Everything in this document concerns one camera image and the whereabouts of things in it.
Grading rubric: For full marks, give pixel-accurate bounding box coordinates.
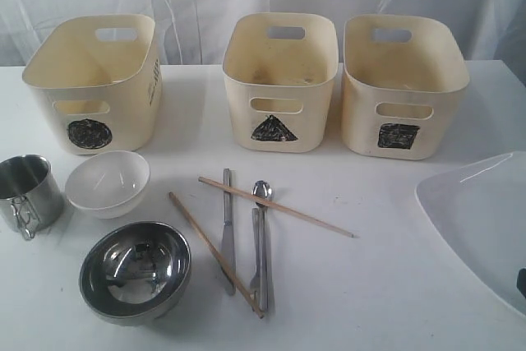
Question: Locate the steel fork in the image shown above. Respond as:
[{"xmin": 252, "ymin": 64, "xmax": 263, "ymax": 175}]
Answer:
[{"xmin": 250, "ymin": 208, "xmax": 261, "ymax": 303}]

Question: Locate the steel long spoon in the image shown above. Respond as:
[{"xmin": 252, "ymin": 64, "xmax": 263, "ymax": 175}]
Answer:
[{"xmin": 252, "ymin": 180, "xmax": 273, "ymax": 312}]

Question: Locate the steel table knife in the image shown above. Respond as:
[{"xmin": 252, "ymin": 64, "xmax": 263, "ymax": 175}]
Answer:
[{"xmin": 221, "ymin": 169, "xmax": 236, "ymax": 296}]

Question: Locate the wooden chopstick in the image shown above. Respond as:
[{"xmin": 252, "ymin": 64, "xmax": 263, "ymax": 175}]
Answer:
[
  {"xmin": 198, "ymin": 176, "xmax": 359, "ymax": 238},
  {"xmin": 168, "ymin": 192, "xmax": 265, "ymax": 319}
]

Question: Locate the stainless steel bowl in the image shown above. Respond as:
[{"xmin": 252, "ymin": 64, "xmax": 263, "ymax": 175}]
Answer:
[{"xmin": 78, "ymin": 221, "xmax": 191, "ymax": 326}]

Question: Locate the white ceramic bowl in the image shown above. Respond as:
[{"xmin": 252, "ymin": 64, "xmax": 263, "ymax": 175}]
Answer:
[{"xmin": 65, "ymin": 150, "xmax": 150, "ymax": 219}]

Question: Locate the steel mug with handle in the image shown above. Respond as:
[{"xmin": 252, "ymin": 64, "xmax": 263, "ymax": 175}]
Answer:
[{"xmin": 1, "ymin": 155, "xmax": 64, "ymax": 241}]

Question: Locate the white square plate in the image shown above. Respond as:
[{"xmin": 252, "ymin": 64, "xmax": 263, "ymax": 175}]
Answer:
[{"xmin": 415, "ymin": 151, "xmax": 525, "ymax": 314}]

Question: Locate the cream bin square mark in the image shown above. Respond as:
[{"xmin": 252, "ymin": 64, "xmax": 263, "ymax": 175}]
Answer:
[{"xmin": 341, "ymin": 14, "xmax": 470, "ymax": 160}]

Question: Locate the cream bin triangle mark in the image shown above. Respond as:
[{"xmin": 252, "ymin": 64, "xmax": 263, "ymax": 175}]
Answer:
[{"xmin": 222, "ymin": 12, "xmax": 339, "ymax": 153}]

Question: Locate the cream bin circle mark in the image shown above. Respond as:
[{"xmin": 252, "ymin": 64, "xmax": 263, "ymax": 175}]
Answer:
[{"xmin": 22, "ymin": 14, "xmax": 162, "ymax": 155}]

